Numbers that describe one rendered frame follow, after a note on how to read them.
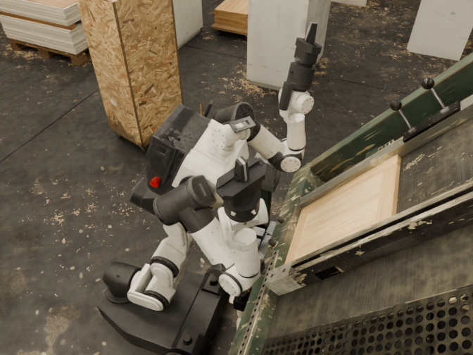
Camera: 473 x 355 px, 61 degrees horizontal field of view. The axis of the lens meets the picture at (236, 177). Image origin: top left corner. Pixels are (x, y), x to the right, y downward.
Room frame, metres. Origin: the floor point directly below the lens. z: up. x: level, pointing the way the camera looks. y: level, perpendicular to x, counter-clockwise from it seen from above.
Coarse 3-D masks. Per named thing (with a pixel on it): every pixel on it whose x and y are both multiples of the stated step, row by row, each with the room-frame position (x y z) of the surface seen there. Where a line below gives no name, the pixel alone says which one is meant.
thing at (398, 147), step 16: (464, 112) 1.03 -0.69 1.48; (432, 128) 1.05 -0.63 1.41; (448, 128) 1.03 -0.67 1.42; (400, 144) 1.08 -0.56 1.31; (416, 144) 1.06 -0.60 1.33; (368, 160) 1.13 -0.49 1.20; (384, 160) 1.08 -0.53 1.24; (336, 176) 1.18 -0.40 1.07; (352, 176) 1.11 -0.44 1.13; (320, 192) 1.15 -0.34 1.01
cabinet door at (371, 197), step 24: (384, 168) 1.04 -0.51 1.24; (336, 192) 1.10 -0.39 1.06; (360, 192) 1.00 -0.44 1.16; (384, 192) 0.91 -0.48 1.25; (312, 216) 1.07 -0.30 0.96; (336, 216) 0.96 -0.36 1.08; (360, 216) 0.88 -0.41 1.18; (384, 216) 0.80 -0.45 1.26; (312, 240) 0.92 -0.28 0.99; (336, 240) 0.84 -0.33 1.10
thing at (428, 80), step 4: (424, 80) 1.13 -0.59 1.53; (428, 80) 1.13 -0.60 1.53; (432, 80) 1.13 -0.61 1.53; (424, 84) 1.13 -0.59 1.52; (428, 84) 1.12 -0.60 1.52; (432, 84) 1.12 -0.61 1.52; (424, 88) 1.12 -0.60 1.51; (428, 88) 1.12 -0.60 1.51; (432, 88) 1.12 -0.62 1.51; (432, 92) 1.11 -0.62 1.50; (436, 96) 1.10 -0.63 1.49; (440, 100) 1.09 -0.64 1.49; (440, 104) 1.08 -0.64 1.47; (444, 108) 1.07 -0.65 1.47; (448, 108) 1.06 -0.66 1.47; (444, 112) 1.06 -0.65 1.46
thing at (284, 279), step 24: (456, 192) 0.67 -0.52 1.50; (408, 216) 0.69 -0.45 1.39; (432, 216) 0.64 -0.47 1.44; (456, 216) 0.63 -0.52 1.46; (360, 240) 0.70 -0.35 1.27; (384, 240) 0.67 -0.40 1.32; (408, 240) 0.65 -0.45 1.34; (288, 264) 0.80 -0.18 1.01; (312, 264) 0.73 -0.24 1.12; (336, 264) 0.70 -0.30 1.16; (360, 264) 0.68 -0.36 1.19; (288, 288) 0.75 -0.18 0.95
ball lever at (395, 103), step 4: (396, 100) 1.16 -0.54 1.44; (392, 104) 1.15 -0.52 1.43; (396, 104) 1.15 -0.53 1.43; (400, 104) 1.15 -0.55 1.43; (392, 108) 1.15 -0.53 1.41; (396, 108) 1.14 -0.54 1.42; (400, 108) 1.15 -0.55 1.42; (400, 112) 1.14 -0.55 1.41; (404, 116) 1.12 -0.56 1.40; (404, 120) 1.12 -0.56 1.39; (408, 124) 1.10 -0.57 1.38; (412, 128) 1.09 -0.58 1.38; (416, 128) 1.09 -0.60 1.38; (408, 132) 1.09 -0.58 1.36; (412, 132) 1.08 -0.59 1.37
